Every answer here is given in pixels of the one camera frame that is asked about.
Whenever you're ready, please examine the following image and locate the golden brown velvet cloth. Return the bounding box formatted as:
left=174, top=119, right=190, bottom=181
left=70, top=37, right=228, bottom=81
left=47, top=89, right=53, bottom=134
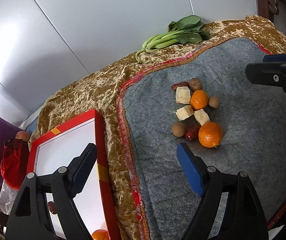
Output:
left=38, top=15, right=286, bottom=239

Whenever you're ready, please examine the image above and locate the red velvet drawstring pouch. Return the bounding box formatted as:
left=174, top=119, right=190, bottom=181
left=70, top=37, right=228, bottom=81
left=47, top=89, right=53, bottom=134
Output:
left=0, top=139, right=29, bottom=190

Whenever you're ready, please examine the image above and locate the red white shallow box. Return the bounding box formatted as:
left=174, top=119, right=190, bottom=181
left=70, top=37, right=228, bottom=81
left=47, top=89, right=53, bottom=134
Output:
left=27, top=109, right=121, bottom=239

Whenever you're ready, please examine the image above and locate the grey felt mat red trim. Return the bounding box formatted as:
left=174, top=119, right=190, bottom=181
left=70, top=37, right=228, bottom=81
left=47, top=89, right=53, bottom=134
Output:
left=123, top=38, right=286, bottom=239

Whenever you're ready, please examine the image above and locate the clear plastic bag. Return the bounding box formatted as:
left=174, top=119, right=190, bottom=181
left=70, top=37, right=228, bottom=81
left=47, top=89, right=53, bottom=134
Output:
left=0, top=181, right=18, bottom=215

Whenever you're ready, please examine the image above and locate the large orange mandarin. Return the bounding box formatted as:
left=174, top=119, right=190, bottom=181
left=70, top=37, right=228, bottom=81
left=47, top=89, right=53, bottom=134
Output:
left=198, top=121, right=223, bottom=148

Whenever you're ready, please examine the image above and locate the brown longan fruit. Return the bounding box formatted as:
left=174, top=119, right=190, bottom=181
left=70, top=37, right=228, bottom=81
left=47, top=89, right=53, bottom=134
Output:
left=171, top=122, right=186, bottom=138
left=208, top=95, right=220, bottom=109
left=189, top=78, right=203, bottom=92

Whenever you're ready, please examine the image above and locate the small orange mandarin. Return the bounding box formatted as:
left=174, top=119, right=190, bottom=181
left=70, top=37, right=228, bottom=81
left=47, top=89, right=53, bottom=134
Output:
left=91, top=229, right=109, bottom=240

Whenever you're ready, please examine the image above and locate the pale sugarcane chunk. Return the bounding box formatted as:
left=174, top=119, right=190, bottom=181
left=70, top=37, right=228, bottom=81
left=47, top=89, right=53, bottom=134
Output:
left=176, top=86, right=191, bottom=105
left=176, top=105, right=194, bottom=121
left=194, top=109, right=210, bottom=126

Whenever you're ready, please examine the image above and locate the peach fruit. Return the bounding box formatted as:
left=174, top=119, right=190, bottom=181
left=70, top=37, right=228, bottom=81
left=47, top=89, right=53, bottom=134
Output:
left=15, top=131, right=31, bottom=142

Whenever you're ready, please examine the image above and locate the dark red jujube date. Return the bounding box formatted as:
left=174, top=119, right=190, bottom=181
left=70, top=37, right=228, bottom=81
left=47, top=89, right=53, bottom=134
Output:
left=47, top=201, right=57, bottom=215

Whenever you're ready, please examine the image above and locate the green leafy vegetable bunch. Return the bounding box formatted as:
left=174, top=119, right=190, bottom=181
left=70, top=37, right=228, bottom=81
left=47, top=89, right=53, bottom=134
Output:
left=135, top=15, right=211, bottom=64

